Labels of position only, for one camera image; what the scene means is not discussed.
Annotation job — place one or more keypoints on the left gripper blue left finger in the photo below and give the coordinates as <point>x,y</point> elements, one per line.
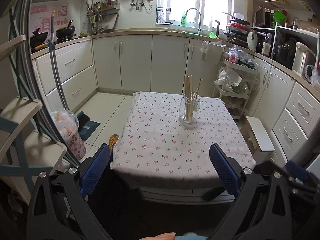
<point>92,169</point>

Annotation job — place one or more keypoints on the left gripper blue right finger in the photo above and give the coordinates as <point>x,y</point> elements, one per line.
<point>227,168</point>

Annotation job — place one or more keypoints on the wooden chopstick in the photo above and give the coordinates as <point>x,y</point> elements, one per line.
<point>196,95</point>
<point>186,100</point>
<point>191,97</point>
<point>187,95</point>

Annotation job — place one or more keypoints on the chrome kitchen faucet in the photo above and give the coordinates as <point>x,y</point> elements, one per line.
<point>198,18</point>

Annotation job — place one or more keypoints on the person thumb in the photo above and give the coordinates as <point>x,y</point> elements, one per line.
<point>165,236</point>

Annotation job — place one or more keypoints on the white wooden stool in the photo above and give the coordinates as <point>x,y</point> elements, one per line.
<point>256,136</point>

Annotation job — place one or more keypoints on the blue dustpan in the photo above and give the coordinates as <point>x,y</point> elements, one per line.
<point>86,126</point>

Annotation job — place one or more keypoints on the cherry print tablecloth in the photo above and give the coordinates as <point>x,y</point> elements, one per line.
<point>155,144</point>

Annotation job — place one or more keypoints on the wooden step ladder shelf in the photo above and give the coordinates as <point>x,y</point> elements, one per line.
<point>27,148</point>

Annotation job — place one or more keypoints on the clear glass jar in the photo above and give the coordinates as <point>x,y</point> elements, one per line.
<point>193,123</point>

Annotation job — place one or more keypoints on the white rolling storage cart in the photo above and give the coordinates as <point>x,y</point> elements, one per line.
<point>237,77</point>

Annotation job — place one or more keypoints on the hanging white trash bin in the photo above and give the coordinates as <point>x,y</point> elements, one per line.
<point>211,52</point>

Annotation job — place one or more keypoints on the white electric kettle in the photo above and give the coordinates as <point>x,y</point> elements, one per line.
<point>252,40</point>

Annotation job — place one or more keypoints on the white thermo pot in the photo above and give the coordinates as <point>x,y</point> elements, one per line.
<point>303,57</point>

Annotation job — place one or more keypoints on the black wok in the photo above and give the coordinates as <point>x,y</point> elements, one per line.
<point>38,38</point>
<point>66,31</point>

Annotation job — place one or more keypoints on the stacked pans and lids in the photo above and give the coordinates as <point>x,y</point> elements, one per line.
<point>237,31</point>

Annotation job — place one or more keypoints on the microwave oven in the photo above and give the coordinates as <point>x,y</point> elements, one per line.
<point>264,18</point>

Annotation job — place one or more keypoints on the green dish soap bottle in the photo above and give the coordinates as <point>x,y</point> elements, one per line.
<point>184,19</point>

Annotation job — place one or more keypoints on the blue handled mop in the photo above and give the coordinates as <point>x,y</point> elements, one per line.
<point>53,61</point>

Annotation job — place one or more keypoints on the wall utensil rack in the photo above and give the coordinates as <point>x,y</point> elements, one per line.
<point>102,15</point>

